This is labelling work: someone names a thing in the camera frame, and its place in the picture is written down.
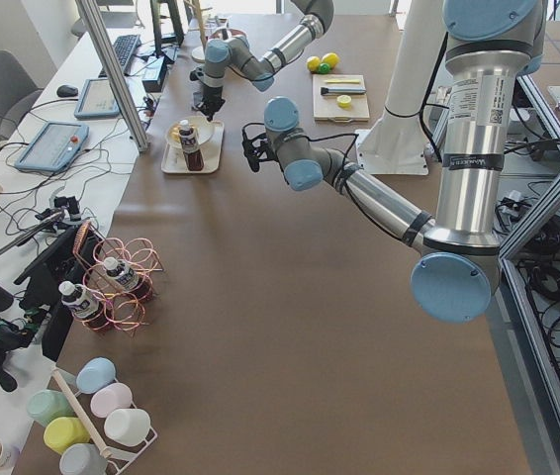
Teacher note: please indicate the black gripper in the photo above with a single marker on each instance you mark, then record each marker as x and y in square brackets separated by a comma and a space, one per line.
[271, 153]
[212, 94]

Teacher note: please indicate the white bowl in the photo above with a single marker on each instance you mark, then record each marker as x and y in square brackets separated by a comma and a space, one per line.
[203, 128]

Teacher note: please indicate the braided donut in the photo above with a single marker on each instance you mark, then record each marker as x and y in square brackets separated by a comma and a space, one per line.
[174, 133]

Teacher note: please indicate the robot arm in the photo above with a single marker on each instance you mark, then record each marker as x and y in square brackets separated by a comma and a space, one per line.
[488, 45]
[235, 52]

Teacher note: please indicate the cream rabbit tray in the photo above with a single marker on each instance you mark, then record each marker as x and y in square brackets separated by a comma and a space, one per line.
[173, 161]

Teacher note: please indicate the dark drink bottle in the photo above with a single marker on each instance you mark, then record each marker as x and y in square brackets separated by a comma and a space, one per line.
[189, 143]

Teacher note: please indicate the wooden cup stand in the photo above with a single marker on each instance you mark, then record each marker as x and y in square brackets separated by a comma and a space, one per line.
[204, 19]

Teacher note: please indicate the pink bowl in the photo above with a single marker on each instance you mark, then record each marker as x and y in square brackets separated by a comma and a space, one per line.
[226, 33]

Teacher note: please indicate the wooden cutting board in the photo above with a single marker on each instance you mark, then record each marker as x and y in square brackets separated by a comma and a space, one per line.
[325, 107]

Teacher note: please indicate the black keyboard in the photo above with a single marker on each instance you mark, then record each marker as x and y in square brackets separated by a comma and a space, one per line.
[124, 48]

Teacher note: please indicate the half lemon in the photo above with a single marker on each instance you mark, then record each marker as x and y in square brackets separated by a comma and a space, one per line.
[343, 101]

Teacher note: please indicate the yellow plastic knife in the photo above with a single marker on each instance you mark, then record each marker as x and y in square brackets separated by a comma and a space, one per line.
[343, 81]

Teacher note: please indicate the metal muddler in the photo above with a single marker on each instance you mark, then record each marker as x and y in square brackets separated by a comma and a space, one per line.
[338, 90]

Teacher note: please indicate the yellow lemon far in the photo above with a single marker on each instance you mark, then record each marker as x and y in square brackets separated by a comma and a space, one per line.
[313, 63]

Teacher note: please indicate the yellow lemon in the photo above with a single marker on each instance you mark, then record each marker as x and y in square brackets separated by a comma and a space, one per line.
[331, 59]
[313, 63]

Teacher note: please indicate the blue teach pendant upper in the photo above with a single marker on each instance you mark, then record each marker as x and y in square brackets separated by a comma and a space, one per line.
[96, 101]

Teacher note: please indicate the blue teach pendant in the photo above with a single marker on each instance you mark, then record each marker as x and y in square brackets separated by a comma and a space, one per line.
[54, 147]
[96, 101]

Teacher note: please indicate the yellow lemon near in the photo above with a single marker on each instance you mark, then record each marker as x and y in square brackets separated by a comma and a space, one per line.
[331, 59]

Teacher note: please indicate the black computer mouse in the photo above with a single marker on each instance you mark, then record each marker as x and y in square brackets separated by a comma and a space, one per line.
[66, 91]

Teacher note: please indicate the blue teach pendant lower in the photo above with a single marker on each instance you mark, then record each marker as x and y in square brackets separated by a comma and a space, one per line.
[54, 147]

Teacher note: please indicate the bottle in copper rack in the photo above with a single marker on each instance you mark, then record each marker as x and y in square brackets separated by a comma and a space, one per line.
[127, 279]

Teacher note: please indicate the blue cup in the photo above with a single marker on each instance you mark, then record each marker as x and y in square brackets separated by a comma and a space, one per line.
[96, 374]

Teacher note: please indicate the pink cup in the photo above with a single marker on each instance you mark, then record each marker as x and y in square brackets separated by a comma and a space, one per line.
[115, 396]

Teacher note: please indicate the white cup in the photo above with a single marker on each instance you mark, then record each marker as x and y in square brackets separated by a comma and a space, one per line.
[128, 427]

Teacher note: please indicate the green cup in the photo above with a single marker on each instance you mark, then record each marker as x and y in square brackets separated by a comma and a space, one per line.
[48, 405]

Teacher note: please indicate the white cup holder rack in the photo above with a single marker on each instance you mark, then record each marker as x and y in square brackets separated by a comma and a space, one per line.
[120, 457]

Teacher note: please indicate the yellow cup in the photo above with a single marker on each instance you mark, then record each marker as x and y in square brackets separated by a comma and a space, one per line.
[63, 432]

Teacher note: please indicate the grey cup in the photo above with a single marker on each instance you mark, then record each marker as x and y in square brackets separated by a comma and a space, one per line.
[82, 459]

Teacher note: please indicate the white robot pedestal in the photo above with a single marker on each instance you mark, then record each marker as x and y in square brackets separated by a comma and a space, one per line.
[396, 143]

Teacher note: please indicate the aluminium frame post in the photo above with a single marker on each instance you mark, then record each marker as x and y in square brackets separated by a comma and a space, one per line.
[95, 26]

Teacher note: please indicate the copper wire bottle rack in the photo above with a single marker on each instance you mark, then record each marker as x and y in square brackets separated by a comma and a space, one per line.
[124, 312]

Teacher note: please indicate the black camera tripod stand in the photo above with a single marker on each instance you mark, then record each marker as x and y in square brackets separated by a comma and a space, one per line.
[66, 259]

